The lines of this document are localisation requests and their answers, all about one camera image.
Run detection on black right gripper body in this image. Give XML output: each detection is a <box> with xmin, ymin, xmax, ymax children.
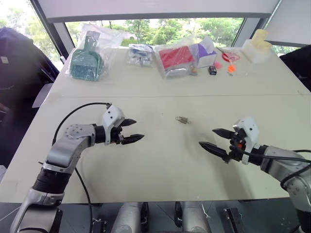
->
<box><xmin>226</xmin><ymin>128</ymin><xmax>247</xmax><ymax>164</ymax></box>

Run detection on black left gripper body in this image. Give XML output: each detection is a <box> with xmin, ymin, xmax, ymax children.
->
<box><xmin>110</xmin><ymin>118</ymin><xmax>126</xmax><ymax>145</ymax></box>

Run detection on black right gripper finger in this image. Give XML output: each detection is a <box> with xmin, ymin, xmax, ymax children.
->
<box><xmin>198</xmin><ymin>141</ymin><xmax>230</xmax><ymax>162</ymax></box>
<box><xmin>212</xmin><ymin>128</ymin><xmax>235</xmax><ymax>140</ymax></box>

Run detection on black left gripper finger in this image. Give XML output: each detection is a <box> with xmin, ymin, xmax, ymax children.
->
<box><xmin>121</xmin><ymin>133</ymin><xmax>145</xmax><ymax>146</ymax></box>
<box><xmin>121</xmin><ymin>118</ymin><xmax>138</xmax><ymax>127</ymax></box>

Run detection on bag of blue white parts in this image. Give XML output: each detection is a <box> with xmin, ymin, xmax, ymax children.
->
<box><xmin>124</xmin><ymin>44</ymin><xmax>155</xmax><ymax>67</ymax></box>

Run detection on silver rounded robot leg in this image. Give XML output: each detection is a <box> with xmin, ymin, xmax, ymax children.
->
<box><xmin>110</xmin><ymin>202</ymin><xmax>142</xmax><ymax>233</ymax></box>
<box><xmin>181</xmin><ymin>201</ymin><xmax>211</xmax><ymax>233</ymax></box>

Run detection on green plastic dustpan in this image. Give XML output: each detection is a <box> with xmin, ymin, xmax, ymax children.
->
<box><xmin>69</xmin><ymin>30</ymin><xmax>105</xmax><ymax>82</ymax></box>

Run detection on purple and white carton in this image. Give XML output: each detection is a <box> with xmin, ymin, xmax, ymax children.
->
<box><xmin>193</xmin><ymin>40</ymin><xmax>218</xmax><ymax>69</ymax></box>

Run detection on bagged red flat pack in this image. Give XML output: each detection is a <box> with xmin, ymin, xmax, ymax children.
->
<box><xmin>155</xmin><ymin>44</ymin><xmax>198</xmax><ymax>80</ymax></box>

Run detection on white box with yellow object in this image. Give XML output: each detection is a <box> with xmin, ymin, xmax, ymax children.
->
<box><xmin>242</xmin><ymin>38</ymin><xmax>275</xmax><ymax>65</ymax></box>

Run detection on clear plastic bag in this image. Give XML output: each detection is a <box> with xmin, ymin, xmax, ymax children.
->
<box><xmin>67</xmin><ymin>22</ymin><xmax>126</xmax><ymax>83</ymax></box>

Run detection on black chair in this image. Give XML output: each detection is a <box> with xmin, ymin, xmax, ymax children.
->
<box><xmin>278</xmin><ymin>44</ymin><xmax>311</xmax><ymax>93</ymax></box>

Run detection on pale yellow plastic part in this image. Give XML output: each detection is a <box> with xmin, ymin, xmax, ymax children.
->
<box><xmin>251</xmin><ymin>29</ymin><xmax>273</xmax><ymax>53</ymax></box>

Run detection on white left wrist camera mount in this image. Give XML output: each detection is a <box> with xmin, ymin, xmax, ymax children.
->
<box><xmin>102</xmin><ymin>103</ymin><xmax>126</xmax><ymax>146</ymax></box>

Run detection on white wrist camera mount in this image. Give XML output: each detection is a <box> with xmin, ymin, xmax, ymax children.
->
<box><xmin>102</xmin><ymin>103</ymin><xmax>126</xmax><ymax>146</ymax></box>
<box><xmin>232</xmin><ymin>116</ymin><xmax>260</xmax><ymax>166</ymax></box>

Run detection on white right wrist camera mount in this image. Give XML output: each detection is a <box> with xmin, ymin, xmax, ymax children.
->
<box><xmin>232</xmin><ymin>116</ymin><xmax>260</xmax><ymax>166</ymax></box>

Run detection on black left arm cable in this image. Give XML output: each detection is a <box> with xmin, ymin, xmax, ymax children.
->
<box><xmin>52</xmin><ymin>101</ymin><xmax>112</xmax><ymax>233</ymax></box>

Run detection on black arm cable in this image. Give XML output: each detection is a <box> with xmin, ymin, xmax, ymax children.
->
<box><xmin>243</xmin><ymin>149</ymin><xmax>311</xmax><ymax>191</ymax></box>
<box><xmin>52</xmin><ymin>101</ymin><xmax>112</xmax><ymax>233</ymax></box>

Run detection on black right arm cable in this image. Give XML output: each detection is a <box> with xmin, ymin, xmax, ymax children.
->
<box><xmin>243</xmin><ymin>149</ymin><xmax>311</xmax><ymax>191</ymax></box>

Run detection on black metal bracket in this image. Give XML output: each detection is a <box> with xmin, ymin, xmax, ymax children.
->
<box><xmin>91</xmin><ymin>217</ymin><xmax>108</xmax><ymax>233</ymax></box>
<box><xmin>223</xmin><ymin>207</ymin><xmax>245</xmax><ymax>233</ymax></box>

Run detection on red handled scissors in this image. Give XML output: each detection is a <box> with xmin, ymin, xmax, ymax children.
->
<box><xmin>216</xmin><ymin>47</ymin><xmax>242</xmax><ymax>63</ymax></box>

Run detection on grey window frame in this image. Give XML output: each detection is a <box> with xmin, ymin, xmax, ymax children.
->
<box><xmin>29</xmin><ymin>0</ymin><xmax>311</xmax><ymax>64</ymax></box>

